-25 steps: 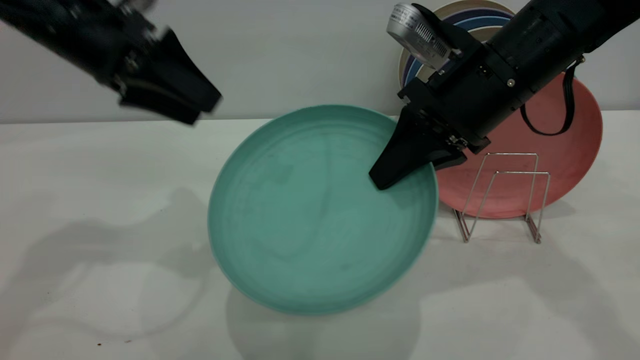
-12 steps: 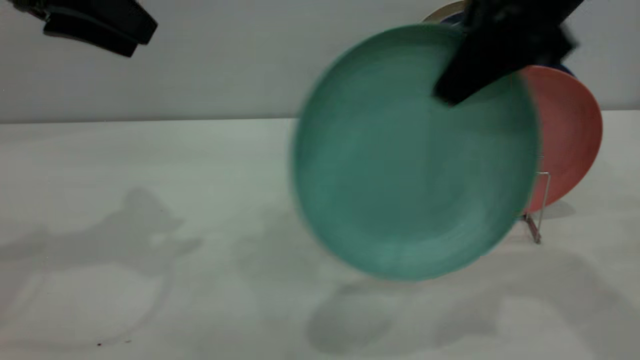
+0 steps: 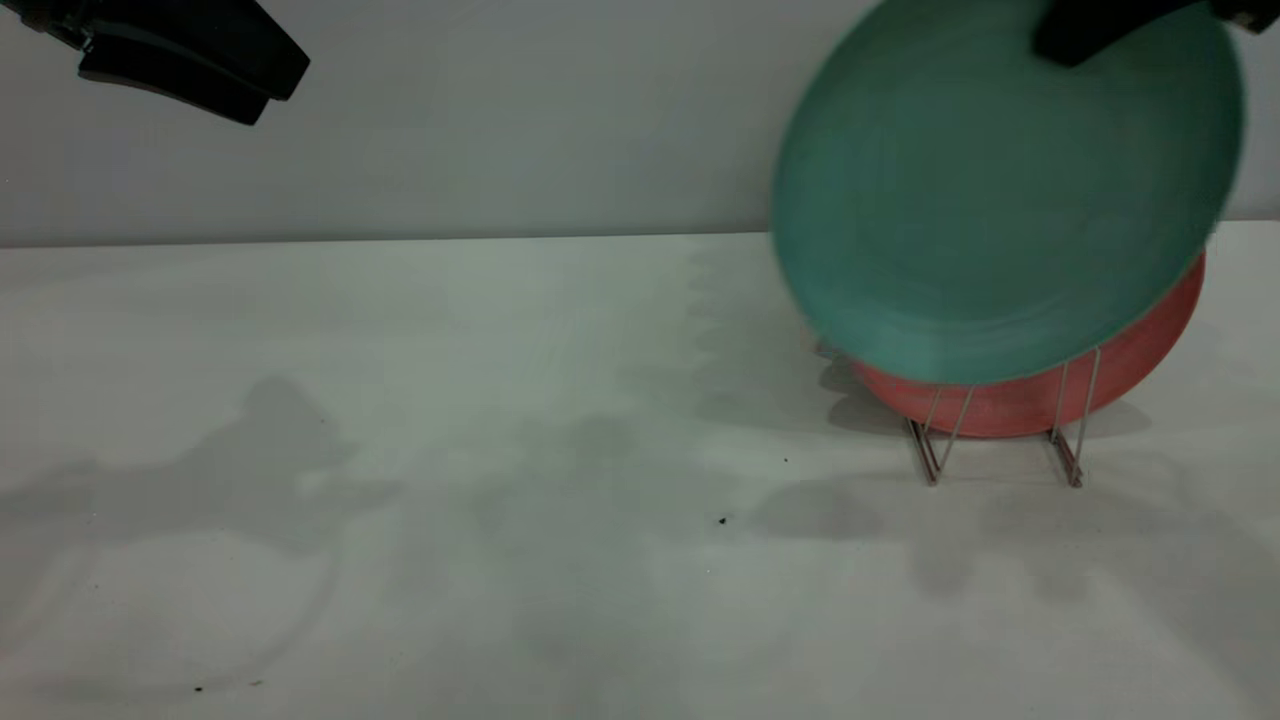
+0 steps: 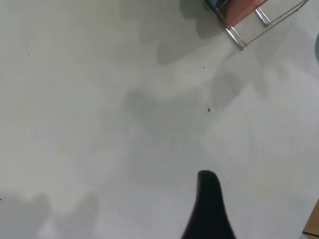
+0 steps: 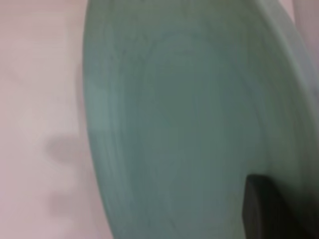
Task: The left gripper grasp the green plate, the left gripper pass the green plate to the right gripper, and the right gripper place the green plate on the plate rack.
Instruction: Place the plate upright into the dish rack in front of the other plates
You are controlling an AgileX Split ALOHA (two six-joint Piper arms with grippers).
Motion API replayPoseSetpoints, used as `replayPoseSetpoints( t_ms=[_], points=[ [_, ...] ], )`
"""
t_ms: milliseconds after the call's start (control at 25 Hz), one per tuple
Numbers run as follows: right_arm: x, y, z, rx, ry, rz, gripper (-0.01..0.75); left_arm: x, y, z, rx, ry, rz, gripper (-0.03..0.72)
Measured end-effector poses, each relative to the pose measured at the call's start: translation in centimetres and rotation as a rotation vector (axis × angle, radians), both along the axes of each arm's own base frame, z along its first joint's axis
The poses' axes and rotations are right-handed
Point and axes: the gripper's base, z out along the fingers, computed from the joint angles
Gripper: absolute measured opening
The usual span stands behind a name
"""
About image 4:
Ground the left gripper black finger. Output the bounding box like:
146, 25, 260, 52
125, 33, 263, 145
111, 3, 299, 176
180, 170, 237, 239

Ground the pink plastic plate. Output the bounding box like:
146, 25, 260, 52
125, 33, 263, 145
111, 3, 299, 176
223, 0, 267, 27

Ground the silver wire plate rack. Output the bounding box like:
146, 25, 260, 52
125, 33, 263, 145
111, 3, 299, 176
201, 0, 310, 52

